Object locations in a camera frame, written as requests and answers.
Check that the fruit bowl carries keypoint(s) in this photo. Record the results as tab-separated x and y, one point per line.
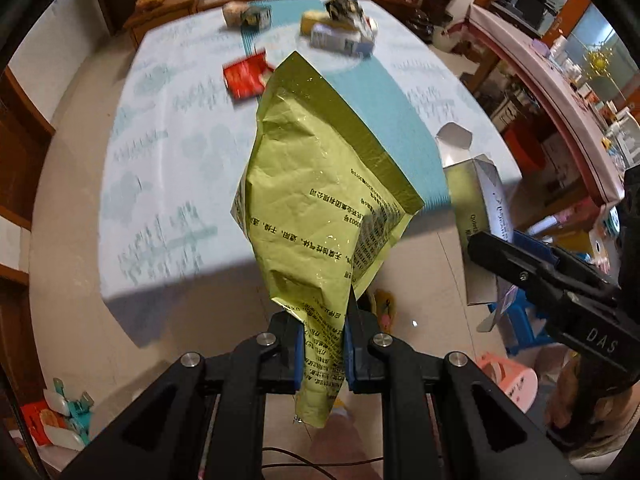
148	5

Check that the yellow green foil bag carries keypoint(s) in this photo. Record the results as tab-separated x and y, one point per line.
321	203

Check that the blue plastic stool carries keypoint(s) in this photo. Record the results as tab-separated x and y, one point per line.
520	327

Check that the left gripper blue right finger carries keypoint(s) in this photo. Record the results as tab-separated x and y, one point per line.
348	356

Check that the red snack packet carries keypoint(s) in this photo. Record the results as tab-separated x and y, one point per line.
247	77

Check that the right yellow slipper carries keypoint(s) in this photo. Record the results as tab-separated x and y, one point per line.
385	310

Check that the grey white box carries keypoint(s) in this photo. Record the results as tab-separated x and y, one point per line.
479	203

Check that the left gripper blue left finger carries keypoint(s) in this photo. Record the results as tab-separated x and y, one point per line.
299	357

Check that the white and teal tablecloth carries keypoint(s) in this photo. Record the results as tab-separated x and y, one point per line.
180	143

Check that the cream atomy toothpaste box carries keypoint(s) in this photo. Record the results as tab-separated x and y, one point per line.
350	22

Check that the pink plastic stool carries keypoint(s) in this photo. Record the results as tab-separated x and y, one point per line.
518	382

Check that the green milk carton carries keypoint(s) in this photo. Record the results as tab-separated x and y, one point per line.
247	16

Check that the purple white small box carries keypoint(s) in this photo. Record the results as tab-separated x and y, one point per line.
342	41

